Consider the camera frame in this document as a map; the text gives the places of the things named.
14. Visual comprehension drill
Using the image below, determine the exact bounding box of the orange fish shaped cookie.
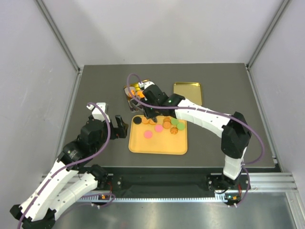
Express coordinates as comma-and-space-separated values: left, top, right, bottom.
137, 91, 145, 98

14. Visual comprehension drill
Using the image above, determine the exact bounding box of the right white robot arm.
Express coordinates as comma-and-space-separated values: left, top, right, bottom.
140, 81, 252, 190

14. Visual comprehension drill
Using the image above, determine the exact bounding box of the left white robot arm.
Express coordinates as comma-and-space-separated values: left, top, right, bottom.
10, 114, 129, 229

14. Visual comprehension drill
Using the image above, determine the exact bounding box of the black sandwich cookie corner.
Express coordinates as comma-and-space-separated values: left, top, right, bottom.
133, 116, 142, 125

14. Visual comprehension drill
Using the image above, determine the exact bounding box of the decorated cookie tin box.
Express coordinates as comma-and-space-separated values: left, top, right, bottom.
123, 83, 144, 113

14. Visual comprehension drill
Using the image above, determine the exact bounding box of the tan round biscuit behind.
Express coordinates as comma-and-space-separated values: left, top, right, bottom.
149, 119, 156, 125

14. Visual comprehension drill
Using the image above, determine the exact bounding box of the orange swirl cookie upper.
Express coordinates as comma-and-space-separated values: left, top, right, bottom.
163, 117, 171, 122

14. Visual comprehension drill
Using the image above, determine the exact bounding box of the orange swirl cookie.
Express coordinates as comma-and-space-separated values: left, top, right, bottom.
163, 117, 171, 122
170, 127, 179, 135

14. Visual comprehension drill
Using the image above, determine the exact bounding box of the tan round patterned biscuit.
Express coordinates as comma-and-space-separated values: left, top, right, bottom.
142, 116, 149, 125

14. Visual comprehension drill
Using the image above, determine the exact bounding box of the white paper cup back left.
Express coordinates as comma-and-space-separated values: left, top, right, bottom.
124, 87, 136, 98

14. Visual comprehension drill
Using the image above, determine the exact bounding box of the pink sandwich cookie upper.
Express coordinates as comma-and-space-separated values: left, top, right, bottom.
154, 125, 163, 133

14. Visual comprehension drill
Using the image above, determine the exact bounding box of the pink sandwich cookie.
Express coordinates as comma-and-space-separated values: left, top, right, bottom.
144, 130, 153, 139
154, 125, 163, 133

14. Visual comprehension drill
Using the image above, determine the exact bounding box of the green cookie upper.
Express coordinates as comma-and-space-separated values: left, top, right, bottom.
171, 118, 179, 125

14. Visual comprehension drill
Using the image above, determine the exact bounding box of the green cookie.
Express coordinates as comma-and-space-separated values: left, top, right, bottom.
176, 122, 185, 131
171, 118, 179, 125

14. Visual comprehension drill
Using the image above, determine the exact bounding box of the yellow plastic tray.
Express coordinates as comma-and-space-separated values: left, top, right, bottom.
129, 115, 188, 155

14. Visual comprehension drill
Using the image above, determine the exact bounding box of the pink sandwich cookie lower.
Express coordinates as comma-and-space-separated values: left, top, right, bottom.
144, 130, 153, 139

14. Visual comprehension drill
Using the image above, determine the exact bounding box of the orange swirl cookie right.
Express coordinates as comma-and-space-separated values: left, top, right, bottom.
170, 127, 179, 135

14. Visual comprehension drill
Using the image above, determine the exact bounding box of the green cookie right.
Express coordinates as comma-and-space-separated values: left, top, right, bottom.
176, 122, 185, 131

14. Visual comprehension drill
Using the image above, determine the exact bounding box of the gold tin lid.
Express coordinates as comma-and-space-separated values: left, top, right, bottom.
173, 82, 203, 105

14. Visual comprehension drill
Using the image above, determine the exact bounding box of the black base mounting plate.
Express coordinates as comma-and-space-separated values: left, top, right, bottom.
97, 167, 248, 198

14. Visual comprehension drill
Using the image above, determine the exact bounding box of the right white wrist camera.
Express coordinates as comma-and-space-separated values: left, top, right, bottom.
138, 81, 154, 90

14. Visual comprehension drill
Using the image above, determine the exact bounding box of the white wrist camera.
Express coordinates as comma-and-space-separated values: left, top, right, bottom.
138, 81, 154, 90
87, 103, 110, 122

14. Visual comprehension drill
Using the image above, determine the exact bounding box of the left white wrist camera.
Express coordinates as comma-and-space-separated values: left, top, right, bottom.
87, 103, 110, 122

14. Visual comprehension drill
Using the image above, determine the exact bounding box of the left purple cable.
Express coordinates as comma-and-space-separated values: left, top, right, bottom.
18, 102, 112, 229

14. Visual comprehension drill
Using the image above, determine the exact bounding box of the purple cable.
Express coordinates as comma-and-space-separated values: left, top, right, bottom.
18, 102, 112, 229
127, 73, 265, 208

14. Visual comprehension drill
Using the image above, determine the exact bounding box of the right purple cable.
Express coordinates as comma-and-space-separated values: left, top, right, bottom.
127, 73, 265, 208

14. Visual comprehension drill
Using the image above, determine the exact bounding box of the aluminium frame rail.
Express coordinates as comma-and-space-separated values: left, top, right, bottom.
41, 173, 298, 203

